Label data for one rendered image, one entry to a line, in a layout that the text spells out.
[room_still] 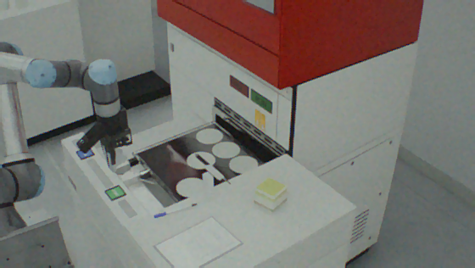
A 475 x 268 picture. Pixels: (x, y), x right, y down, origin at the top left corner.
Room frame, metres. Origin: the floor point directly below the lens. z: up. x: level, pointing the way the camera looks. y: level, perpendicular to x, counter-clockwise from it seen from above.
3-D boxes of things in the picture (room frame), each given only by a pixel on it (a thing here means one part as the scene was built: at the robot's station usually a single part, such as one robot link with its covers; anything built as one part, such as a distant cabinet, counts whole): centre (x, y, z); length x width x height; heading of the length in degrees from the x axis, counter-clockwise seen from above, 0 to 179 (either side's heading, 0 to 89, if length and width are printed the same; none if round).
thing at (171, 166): (1.51, 0.13, 0.90); 0.34 x 0.34 x 0.01; 36
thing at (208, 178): (1.25, 0.07, 1.03); 0.06 x 0.04 x 0.13; 126
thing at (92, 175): (1.35, 0.46, 0.89); 0.55 x 0.09 x 0.14; 36
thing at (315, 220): (1.14, -0.02, 0.89); 0.62 x 0.35 x 0.14; 126
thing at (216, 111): (1.64, -0.04, 0.89); 0.44 x 0.02 x 0.10; 36
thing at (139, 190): (1.34, 0.33, 0.87); 0.36 x 0.08 x 0.03; 36
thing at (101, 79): (1.26, 0.37, 1.36); 0.09 x 0.08 x 0.11; 60
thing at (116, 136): (1.26, 0.36, 1.20); 0.09 x 0.08 x 0.12; 125
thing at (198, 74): (1.80, 0.06, 1.02); 0.82 x 0.03 x 0.40; 36
